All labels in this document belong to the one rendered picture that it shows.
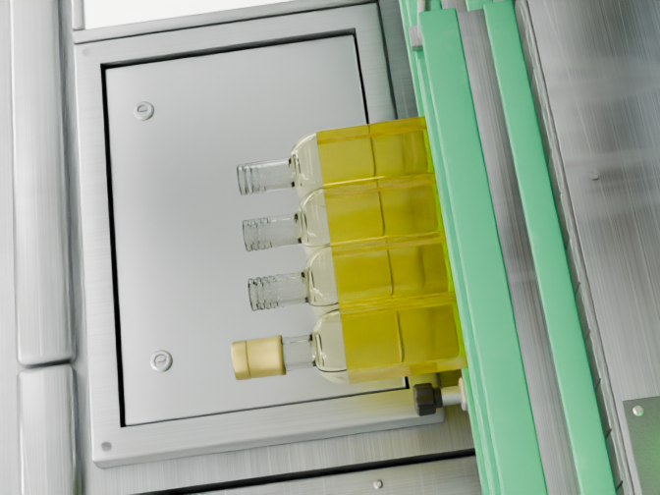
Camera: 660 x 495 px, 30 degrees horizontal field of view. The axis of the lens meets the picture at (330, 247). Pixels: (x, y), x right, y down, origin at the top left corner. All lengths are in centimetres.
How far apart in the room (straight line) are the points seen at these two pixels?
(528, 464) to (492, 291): 13
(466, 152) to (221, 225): 36
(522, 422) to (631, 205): 19
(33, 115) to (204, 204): 22
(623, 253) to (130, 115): 61
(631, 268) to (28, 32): 76
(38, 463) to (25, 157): 33
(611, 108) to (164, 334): 50
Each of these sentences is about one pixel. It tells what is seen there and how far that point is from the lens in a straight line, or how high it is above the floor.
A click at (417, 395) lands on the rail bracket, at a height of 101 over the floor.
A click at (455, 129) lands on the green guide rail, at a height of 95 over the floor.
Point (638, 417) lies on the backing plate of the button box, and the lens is 91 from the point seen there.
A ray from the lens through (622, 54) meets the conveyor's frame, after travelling 102.
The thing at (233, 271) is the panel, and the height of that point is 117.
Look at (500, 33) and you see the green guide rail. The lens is 105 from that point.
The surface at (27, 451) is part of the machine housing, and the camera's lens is 124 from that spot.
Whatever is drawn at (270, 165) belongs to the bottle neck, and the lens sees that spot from 113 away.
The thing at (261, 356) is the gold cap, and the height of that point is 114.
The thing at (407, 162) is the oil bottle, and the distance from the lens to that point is 111.
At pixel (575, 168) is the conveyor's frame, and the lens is 97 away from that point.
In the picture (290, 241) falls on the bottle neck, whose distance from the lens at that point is 111.
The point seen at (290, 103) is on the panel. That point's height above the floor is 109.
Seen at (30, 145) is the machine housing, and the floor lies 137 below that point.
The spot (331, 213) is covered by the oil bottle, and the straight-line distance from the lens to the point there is 109.
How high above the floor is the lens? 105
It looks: 1 degrees up
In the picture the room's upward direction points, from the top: 98 degrees counter-clockwise
